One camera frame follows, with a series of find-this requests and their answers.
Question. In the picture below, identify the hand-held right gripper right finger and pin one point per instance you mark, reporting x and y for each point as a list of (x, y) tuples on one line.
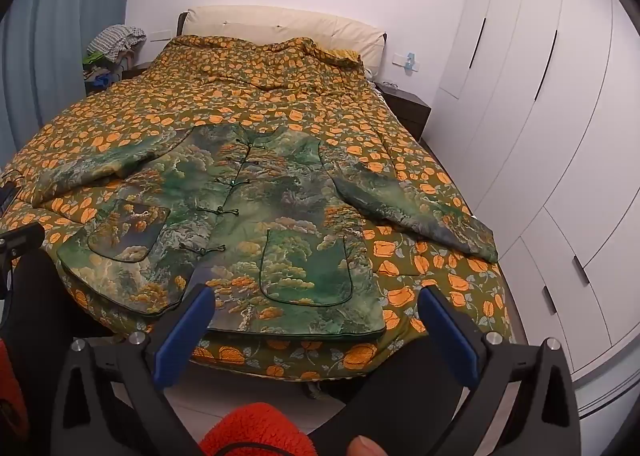
[(450, 336)]

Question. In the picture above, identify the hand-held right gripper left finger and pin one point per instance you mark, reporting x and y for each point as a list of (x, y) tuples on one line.
[(184, 338)]

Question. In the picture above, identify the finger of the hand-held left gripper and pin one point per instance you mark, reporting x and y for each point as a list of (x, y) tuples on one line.
[(22, 238)]

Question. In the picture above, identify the green landscape print jacket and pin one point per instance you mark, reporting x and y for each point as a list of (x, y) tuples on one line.
[(280, 216)]

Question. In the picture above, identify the person's left forearm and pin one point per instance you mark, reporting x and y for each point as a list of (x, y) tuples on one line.
[(10, 386)]

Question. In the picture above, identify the person's right hand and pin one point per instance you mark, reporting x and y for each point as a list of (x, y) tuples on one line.
[(365, 447)]

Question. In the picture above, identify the green garment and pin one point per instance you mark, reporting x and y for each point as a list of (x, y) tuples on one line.
[(92, 58)]

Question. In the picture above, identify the blue-grey curtain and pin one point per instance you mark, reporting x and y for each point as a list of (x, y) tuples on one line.
[(50, 35)]

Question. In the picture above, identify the grey checked garment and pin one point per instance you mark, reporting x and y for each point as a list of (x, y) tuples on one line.
[(117, 38)]

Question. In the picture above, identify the white wardrobe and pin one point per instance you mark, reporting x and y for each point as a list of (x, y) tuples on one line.
[(550, 135)]

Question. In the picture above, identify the dark wooden nightstand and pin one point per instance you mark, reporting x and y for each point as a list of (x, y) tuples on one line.
[(407, 108)]

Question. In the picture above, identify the orange floral green quilt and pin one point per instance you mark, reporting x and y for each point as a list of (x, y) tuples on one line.
[(300, 100)]

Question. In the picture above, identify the blue plug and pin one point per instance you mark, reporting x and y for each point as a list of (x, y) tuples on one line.
[(410, 61)]

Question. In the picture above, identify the cream padded headboard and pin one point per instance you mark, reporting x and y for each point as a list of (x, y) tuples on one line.
[(280, 23)]

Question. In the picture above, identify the white wall switch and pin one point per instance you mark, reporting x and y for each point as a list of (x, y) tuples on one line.
[(160, 34)]

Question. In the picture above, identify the white wall socket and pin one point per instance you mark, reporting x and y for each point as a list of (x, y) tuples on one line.
[(400, 60)]

